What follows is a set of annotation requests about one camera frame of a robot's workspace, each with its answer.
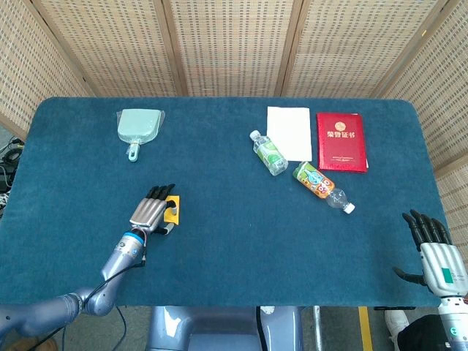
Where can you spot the brown shoe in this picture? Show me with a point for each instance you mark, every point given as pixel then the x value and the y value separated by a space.
pixel 34 343

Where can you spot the red certificate book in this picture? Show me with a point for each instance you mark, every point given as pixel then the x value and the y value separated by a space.
pixel 342 142

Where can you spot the orange cartoon-label drink bottle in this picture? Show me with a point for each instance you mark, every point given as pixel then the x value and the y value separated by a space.
pixel 321 185

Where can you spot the bamboo folding screen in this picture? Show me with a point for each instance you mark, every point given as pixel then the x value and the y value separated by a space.
pixel 234 44

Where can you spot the clear green-label water bottle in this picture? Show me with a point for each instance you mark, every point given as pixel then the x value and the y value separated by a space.
pixel 268 152

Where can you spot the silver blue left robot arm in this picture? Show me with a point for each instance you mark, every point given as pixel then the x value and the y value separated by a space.
pixel 98 289

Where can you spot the white sneaker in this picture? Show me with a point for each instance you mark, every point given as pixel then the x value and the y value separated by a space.
pixel 396 321

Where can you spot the metal table leg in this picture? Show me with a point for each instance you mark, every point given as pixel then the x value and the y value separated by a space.
pixel 317 327

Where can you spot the yellow rectangular block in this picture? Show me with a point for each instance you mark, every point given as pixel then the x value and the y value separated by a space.
pixel 173 216

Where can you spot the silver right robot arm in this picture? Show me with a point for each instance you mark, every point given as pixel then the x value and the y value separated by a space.
pixel 455 323

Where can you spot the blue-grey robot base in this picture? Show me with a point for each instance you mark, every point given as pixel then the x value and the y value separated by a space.
pixel 219 329

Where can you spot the mint green dustpan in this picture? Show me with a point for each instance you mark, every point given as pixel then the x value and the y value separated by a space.
pixel 138 128

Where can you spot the blue table cloth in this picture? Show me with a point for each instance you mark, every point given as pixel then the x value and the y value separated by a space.
pixel 234 248

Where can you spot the black trouser leg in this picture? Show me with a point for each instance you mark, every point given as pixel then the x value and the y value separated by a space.
pixel 420 334

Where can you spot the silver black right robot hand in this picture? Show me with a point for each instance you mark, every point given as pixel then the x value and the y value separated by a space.
pixel 437 268

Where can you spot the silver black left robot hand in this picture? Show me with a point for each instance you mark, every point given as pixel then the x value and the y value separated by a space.
pixel 150 213

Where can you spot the white paper sheet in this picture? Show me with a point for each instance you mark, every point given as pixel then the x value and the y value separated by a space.
pixel 289 133

